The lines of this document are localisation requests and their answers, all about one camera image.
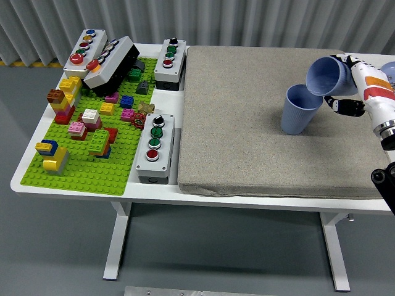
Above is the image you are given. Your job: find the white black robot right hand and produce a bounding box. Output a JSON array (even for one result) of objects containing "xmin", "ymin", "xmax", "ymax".
[{"xmin": 323, "ymin": 54, "xmax": 395, "ymax": 127}]

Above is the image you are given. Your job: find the blue ribbed plastic cup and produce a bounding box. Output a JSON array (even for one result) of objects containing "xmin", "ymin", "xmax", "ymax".
[
  {"xmin": 280, "ymin": 83, "xmax": 324, "ymax": 136},
  {"xmin": 304, "ymin": 56, "xmax": 359, "ymax": 97}
]

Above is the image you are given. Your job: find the blue plate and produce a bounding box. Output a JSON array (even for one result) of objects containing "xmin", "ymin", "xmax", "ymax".
[{"xmin": 380, "ymin": 61, "xmax": 395, "ymax": 84}]

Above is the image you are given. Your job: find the grey-brown cushion mat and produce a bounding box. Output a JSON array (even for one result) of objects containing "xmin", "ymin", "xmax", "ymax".
[{"xmin": 177, "ymin": 45, "xmax": 395, "ymax": 200}]

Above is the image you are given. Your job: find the white table leg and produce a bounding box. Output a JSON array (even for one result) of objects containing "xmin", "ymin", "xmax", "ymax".
[
  {"xmin": 102, "ymin": 202, "xmax": 133, "ymax": 281},
  {"xmin": 319, "ymin": 212, "xmax": 351, "ymax": 292}
]

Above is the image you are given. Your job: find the grey pleated curtain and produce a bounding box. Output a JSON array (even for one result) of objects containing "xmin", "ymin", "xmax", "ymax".
[{"xmin": 0, "ymin": 0, "xmax": 395, "ymax": 67}]

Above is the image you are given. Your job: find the four-button grey control box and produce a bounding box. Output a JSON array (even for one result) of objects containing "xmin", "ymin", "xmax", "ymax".
[
  {"xmin": 135, "ymin": 113, "xmax": 176, "ymax": 185},
  {"xmin": 153, "ymin": 38, "xmax": 188, "ymax": 93}
]

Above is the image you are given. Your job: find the brass valve with red wheel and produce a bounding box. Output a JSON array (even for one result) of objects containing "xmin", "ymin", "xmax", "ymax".
[{"xmin": 131, "ymin": 102, "xmax": 156, "ymax": 131}]

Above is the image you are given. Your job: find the red toy brick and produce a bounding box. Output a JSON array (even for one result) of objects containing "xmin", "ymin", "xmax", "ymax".
[{"xmin": 104, "ymin": 127, "xmax": 119, "ymax": 144}]

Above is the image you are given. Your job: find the yellow toy brick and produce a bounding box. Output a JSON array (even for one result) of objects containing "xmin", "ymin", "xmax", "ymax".
[{"xmin": 99, "ymin": 102, "xmax": 116, "ymax": 116}]

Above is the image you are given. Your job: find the five-button box with black base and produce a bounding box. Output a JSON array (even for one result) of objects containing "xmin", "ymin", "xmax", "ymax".
[{"xmin": 83, "ymin": 35, "xmax": 140, "ymax": 98}]

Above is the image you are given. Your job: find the green brick stack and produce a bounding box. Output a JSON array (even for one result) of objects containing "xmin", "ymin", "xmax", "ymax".
[{"xmin": 88, "ymin": 128, "xmax": 112, "ymax": 160}]

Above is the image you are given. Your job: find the green studded baseplate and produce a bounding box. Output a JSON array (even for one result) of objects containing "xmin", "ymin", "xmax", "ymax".
[{"xmin": 20, "ymin": 57, "xmax": 159, "ymax": 197}]

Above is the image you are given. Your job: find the pink white red brick stack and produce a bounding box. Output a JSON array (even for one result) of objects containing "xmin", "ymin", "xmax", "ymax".
[{"xmin": 67, "ymin": 121, "xmax": 89, "ymax": 142}]

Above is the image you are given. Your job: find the five-button grey control box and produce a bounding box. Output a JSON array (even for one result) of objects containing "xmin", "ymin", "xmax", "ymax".
[{"xmin": 63, "ymin": 29, "xmax": 108, "ymax": 80}]

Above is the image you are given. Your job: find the yellow white brick stack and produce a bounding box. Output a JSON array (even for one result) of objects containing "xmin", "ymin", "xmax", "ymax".
[{"xmin": 59, "ymin": 76, "xmax": 83, "ymax": 104}]

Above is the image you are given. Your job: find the brown yellow red brick tower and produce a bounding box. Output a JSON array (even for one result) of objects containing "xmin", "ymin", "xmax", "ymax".
[{"xmin": 46, "ymin": 88, "xmax": 77, "ymax": 125}]

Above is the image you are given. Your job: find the yellow grey brick stack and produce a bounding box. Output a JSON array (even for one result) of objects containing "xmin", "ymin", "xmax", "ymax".
[{"xmin": 42, "ymin": 146, "xmax": 70, "ymax": 176}]

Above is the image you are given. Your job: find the blue yellow brick stack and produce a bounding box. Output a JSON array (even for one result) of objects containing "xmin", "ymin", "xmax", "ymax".
[{"xmin": 34, "ymin": 139, "xmax": 59, "ymax": 158}]

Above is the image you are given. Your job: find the yellow black floor tape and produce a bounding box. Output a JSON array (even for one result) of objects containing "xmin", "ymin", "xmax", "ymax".
[{"xmin": 0, "ymin": 60, "xmax": 67, "ymax": 68}]

